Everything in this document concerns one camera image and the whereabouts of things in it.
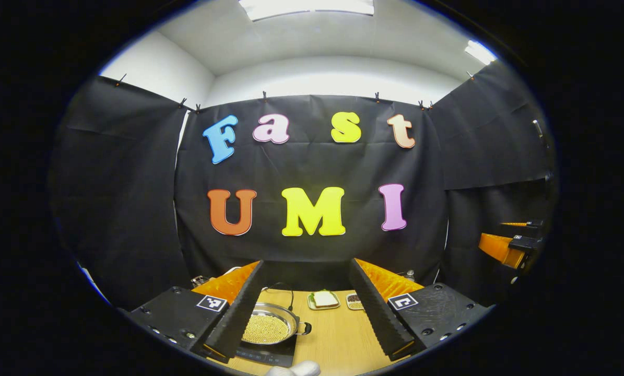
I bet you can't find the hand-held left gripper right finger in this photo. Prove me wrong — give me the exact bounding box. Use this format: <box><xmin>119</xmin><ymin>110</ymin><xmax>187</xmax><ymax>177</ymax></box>
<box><xmin>348</xmin><ymin>257</ymin><xmax>495</xmax><ymax>362</ymax></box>

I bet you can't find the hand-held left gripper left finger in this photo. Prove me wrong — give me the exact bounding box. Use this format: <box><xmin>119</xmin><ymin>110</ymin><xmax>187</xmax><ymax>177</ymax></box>
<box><xmin>126</xmin><ymin>260</ymin><xmax>266</xmax><ymax>363</ymax></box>

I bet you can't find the stainless steel pot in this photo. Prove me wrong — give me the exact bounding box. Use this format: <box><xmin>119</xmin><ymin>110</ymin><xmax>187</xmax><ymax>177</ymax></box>
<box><xmin>241</xmin><ymin>302</ymin><xmax>312</xmax><ymax>345</ymax></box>

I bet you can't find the black induction cooktop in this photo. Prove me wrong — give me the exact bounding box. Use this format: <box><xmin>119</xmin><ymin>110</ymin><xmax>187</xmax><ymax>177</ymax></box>
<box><xmin>234</xmin><ymin>334</ymin><xmax>298</xmax><ymax>368</ymax></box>

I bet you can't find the pile of soybeans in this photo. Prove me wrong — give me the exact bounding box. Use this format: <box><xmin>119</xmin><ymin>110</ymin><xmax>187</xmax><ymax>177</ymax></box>
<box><xmin>243</xmin><ymin>313</ymin><xmax>290</xmax><ymax>344</ymax></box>

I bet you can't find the pale sandwich plate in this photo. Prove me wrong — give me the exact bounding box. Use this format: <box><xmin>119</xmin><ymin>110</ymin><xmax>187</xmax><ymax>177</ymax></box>
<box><xmin>307</xmin><ymin>290</ymin><xmax>341</xmax><ymax>311</ymax></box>

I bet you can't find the white rounded object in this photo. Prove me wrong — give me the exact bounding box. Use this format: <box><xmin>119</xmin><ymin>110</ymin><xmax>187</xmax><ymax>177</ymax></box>
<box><xmin>265</xmin><ymin>360</ymin><xmax>321</xmax><ymax>376</ymax></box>

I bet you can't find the small ceiling light panel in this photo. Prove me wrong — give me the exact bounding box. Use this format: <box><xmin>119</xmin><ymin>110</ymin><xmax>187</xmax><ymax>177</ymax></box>
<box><xmin>464</xmin><ymin>40</ymin><xmax>498</xmax><ymax>66</ymax></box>

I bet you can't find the row of cloth clips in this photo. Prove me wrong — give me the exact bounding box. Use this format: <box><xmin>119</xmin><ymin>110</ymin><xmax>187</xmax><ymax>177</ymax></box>
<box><xmin>114</xmin><ymin>72</ymin><xmax>477</xmax><ymax>113</ymax></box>

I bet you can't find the large ceiling light panel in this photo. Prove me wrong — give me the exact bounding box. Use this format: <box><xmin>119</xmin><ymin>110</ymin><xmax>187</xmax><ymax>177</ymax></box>
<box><xmin>239</xmin><ymin>0</ymin><xmax>375</xmax><ymax>21</ymax></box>

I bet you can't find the black power cable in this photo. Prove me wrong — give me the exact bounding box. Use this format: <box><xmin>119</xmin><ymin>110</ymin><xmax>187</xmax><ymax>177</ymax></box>
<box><xmin>270</xmin><ymin>282</ymin><xmax>295</xmax><ymax>312</ymax></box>

